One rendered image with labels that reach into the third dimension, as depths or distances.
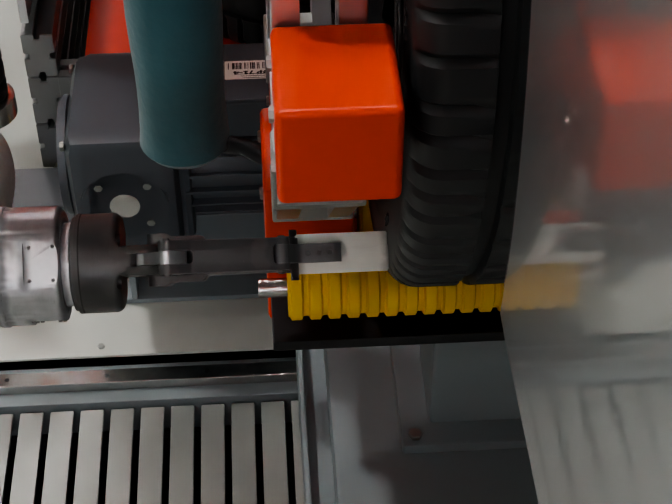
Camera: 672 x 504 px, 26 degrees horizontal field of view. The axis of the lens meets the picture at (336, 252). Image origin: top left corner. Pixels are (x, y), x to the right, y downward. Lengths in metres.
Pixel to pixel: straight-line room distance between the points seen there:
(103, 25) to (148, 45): 0.67
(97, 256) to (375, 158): 0.29
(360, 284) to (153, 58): 0.29
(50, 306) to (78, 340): 0.75
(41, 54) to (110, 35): 0.12
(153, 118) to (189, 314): 0.50
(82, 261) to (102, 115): 0.57
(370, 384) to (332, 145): 0.74
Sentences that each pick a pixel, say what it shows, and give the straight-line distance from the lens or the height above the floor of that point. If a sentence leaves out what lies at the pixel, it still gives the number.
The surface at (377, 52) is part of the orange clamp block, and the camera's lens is 0.88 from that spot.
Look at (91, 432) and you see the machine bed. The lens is 1.76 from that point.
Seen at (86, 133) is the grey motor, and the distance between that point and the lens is 1.61.
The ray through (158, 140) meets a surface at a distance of 1.41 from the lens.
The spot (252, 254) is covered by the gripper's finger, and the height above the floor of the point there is 0.67.
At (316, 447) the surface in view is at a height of 0.15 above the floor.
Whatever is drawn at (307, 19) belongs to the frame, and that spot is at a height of 0.63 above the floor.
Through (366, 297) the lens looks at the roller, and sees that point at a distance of 1.24.
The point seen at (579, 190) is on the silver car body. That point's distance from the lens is 0.65.
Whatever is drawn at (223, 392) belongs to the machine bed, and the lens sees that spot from 1.77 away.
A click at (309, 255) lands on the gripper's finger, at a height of 0.65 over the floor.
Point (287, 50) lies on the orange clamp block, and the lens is 0.88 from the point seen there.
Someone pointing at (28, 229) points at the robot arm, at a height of 0.68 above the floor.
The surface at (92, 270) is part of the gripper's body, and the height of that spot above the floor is 0.66.
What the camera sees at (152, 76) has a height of 0.59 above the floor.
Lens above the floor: 1.39
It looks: 43 degrees down
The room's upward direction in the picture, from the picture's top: straight up
